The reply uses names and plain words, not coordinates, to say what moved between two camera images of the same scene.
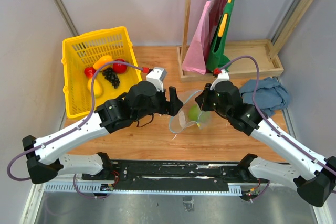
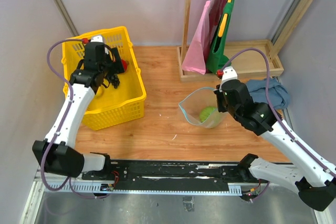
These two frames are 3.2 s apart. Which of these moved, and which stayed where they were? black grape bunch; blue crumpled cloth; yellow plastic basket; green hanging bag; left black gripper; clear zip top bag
Moved: left black gripper; clear zip top bag
Stayed: blue crumpled cloth; green hanging bag; yellow plastic basket; black grape bunch
